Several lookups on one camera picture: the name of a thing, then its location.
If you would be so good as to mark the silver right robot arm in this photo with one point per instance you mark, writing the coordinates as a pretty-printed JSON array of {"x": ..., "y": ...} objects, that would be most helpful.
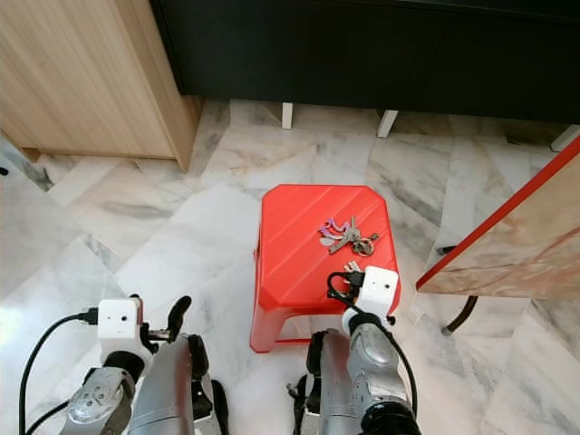
[{"x": 372, "y": 362}]

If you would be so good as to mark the red plastic stool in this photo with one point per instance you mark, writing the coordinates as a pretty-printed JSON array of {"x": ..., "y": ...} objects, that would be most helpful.
[{"x": 299, "y": 254}]

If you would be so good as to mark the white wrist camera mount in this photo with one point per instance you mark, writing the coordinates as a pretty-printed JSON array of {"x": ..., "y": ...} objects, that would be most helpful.
[
  {"x": 118, "y": 319},
  {"x": 379, "y": 290}
]

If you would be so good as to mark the silver key bunch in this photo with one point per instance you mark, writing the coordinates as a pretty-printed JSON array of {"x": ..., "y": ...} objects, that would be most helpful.
[{"x": 353, "y": 240}]

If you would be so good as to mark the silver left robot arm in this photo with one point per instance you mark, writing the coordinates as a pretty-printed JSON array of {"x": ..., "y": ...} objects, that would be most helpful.
[{"x": 95, "y": 403}]

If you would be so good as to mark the black low console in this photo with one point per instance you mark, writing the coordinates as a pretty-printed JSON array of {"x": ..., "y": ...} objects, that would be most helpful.
[{"x": 372, "y": 54}]

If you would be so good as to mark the small separate silver key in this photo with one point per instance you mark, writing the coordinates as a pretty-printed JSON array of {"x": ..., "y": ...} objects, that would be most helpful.
[{"x": 352, "y": 265}]

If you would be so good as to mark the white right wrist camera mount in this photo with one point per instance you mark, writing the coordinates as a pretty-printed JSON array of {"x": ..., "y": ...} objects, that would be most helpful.
[{"x": 379, "y": 290}]

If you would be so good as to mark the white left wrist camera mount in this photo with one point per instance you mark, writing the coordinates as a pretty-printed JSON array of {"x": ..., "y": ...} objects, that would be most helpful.
[{"x": 118, "y": 319}]

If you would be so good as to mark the light wooden cabinet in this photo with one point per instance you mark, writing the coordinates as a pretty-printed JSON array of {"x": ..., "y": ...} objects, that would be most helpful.
[{"x": 82, "y": 72}]

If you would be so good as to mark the marble table with red edge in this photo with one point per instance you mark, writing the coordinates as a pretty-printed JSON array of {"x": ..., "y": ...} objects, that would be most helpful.
[{"x": 526, "y": 245}]

